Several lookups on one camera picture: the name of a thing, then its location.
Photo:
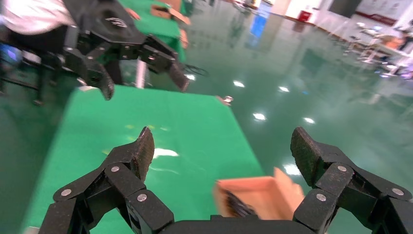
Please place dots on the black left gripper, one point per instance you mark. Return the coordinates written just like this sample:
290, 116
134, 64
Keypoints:
103, 25

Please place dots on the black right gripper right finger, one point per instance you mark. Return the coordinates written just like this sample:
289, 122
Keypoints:
338, 181

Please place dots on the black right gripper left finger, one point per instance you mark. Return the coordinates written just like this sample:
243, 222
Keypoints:
129, 187

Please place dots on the bare person forearm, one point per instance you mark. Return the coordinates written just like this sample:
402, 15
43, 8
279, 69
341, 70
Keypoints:
132, 13

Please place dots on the open brown cardboard box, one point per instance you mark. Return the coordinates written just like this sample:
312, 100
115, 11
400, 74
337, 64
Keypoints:
274, 197

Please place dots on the white table leg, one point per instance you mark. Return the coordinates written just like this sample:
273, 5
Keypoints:
141, 76

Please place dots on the brown cardboard carton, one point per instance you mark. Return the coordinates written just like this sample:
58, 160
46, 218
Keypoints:
164, 12

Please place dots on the black metal stool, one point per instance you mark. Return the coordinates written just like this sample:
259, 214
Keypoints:
38, 84

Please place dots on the seated person white shirt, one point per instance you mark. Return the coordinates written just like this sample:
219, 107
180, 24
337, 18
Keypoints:
32, 16

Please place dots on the red cabinet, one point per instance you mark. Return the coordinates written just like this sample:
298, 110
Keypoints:
305, 16

